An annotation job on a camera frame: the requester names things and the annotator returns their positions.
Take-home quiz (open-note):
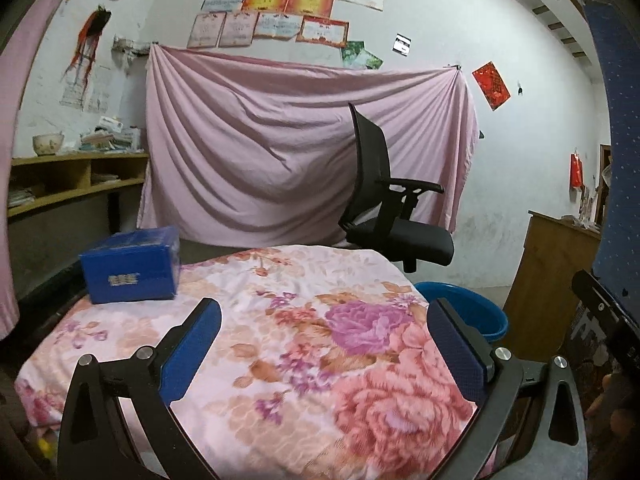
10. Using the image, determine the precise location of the blue dotted curtain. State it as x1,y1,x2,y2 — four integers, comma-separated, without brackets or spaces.
582,0,640,311

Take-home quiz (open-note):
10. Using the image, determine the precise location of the red hanging ornament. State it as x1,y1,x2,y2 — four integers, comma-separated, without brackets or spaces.
570,150,585,191

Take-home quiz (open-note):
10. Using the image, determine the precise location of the pink curtain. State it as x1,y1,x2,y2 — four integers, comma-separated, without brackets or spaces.
0,0,91,341

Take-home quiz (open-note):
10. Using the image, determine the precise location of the blue cardboard box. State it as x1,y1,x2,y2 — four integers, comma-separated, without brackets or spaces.
79,226,181,305

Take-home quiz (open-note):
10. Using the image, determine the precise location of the pink floral blanket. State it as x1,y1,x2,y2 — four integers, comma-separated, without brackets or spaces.
14,244,501,480

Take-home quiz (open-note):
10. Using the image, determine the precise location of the hanging pink sheet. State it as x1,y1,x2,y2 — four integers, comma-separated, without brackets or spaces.
136,44,480,248

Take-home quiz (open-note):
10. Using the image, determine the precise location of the wooden cabinet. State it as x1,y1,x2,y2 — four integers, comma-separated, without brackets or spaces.
502,211,603,361

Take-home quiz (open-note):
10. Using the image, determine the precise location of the black office chair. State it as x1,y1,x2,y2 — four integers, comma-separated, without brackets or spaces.
337,102,455,273

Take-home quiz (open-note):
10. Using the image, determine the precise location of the wooden shelf unit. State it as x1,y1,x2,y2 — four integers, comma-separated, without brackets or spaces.
7,152,150,218

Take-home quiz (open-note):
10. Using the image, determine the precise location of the group of wall certificates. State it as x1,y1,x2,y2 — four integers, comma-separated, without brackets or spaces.
187,0,386,50

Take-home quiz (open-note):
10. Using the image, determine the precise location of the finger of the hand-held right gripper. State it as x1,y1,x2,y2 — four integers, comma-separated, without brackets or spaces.
571,269,628,323

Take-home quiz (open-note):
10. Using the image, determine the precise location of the red wall poster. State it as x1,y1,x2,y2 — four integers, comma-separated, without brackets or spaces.
471,61,511,111

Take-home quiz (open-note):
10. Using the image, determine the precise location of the stack of books and papers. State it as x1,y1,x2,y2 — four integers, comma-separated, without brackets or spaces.
79,116,142,152

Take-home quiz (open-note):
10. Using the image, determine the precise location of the floral ceramic bowl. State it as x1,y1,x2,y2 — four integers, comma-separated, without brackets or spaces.
32,131,65,156

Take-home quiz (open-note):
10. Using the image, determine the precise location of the metal wall rack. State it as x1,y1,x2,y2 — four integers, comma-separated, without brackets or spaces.
111,35,153,58

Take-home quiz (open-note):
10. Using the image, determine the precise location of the person's right hand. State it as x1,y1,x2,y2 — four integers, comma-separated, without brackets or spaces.
585,372,640,441

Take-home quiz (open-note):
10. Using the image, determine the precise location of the green wall photo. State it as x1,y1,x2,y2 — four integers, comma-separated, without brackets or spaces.
341,40,383,71

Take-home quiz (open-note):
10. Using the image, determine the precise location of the blue plastic basin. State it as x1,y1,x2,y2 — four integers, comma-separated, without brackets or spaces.
414,281,508,343

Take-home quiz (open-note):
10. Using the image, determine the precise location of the red tassel decoration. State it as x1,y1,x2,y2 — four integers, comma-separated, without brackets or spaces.
62,6,112,83

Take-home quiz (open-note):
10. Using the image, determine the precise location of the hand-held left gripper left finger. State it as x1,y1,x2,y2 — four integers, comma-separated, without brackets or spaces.
57,297,222,480

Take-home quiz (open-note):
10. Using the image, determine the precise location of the paper wall calendar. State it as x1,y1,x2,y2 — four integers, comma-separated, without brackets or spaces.
61,65,113,113

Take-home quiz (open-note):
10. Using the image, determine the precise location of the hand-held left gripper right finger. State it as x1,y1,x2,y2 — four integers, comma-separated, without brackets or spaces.
426,297,590,480

